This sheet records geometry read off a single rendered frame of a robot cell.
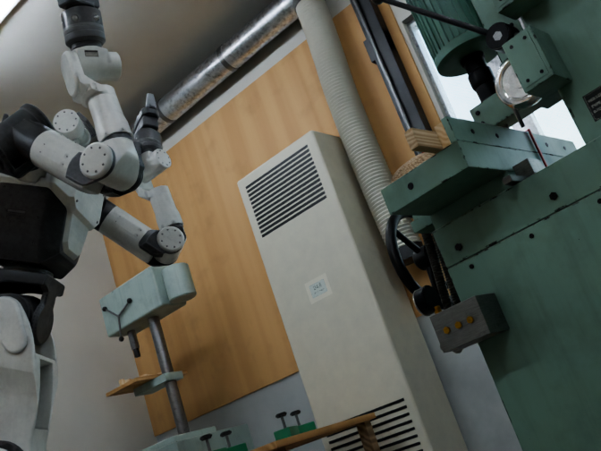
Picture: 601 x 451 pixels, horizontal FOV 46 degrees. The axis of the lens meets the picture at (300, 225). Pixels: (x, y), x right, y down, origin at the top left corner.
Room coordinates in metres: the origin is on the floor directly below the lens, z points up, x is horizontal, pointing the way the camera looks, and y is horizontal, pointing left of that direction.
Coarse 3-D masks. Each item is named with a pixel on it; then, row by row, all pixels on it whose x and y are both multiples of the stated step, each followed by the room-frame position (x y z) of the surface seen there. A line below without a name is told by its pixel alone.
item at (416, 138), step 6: (408, 132) 1.26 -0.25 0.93; (414, 132) 1.26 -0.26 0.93; (420, 132) 1.28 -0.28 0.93; (426, 132) 1.29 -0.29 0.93; (432, 132) 1.31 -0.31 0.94; (408, 138) 1.27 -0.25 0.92; (414, 138) 1.26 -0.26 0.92; (420, 138) 1.27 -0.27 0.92; (426, 138) 1.28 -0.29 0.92; (432, 138) 1.30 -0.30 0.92; (438, 138) 1.32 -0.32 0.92; (414, 144) 1.26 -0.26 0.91; (420, 144) 1.26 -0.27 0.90; (426, 144) 1.28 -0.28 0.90; (432, 144) 1.29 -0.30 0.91; (438, 144) 1.31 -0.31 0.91; (414, 150) 1.28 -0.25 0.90; (420, 150) 1.29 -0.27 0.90; (426, 150) 1.30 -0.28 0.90; (432, 150) 1.31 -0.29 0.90; (438, 150) 1.32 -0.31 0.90
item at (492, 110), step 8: (496, 96) 1.54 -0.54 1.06; (480, 104) 1.57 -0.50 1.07; (488, 104) 1.56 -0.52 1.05; (496, 104) 1.55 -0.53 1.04; (472, 112) 1.59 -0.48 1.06; (480, 112) 1.58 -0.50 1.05; (488, 112) 1.56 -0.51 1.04; (496, 112) 1.55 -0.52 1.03; (504, 112) 1.54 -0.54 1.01; (512, 112) 1.53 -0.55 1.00; (520, 112) 1.54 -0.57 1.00; (528, 112) 1.56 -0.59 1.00; (480, 120) 1.58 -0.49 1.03; (488, 120) 1.57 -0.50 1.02; (496, 120) 1.56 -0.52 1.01; (504, 120) 1.55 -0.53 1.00; (512, 120) 1.57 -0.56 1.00
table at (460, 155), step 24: (456, 144) 1.30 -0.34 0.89; (480, 144) 1.36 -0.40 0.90; (432, 168) 1.34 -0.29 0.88; (456, 168) 1.31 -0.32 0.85; (480, 168) 1.34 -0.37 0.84; (504, 168) 1.41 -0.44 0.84; (384, 192) 1.43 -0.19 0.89; (408, 192) 1.39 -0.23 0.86; (432, 192) 1.38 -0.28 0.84; (456, 192) 1.44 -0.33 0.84
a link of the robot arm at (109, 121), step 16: (96, 96) 1.32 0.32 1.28; (112, 96) 1.33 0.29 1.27; (96, 112) 1.32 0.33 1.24; (112, 112) 1.32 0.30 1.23; (96, 128) 1.33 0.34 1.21; (112, 128) 1.31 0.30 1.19; (128, 128) 1.34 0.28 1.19; (112, 144) 1.31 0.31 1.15; (128, 144) 1.33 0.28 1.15; (128, 160) 1.34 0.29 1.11; (112, 176) 1.32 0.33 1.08; (128, 176) 1.36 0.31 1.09
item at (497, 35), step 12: (372, 0) 1.54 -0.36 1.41; (384, 0) 1.53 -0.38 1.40; (396, 0) 1.52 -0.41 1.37; (420, 12) 1.48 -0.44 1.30; (432, 12) 1.47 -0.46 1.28; (456, 24) 1.44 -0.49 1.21; (468, 24) 1.42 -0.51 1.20; (504, 24) 1.36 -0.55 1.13; (492, 36) 1.38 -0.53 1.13; (504, 36) 1.36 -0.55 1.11; (492, 48) 1.39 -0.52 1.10
